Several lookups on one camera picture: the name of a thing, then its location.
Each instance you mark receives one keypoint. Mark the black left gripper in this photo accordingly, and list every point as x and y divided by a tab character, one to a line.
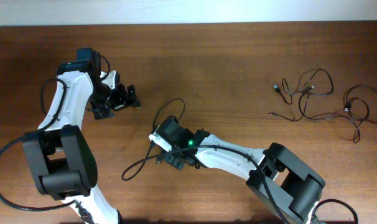
98	109

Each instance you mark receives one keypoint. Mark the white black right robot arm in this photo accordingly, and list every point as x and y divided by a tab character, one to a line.
283	182

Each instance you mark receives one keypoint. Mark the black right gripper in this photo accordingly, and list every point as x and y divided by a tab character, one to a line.
176	162

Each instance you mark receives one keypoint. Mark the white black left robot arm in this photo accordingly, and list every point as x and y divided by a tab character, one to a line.
60	160

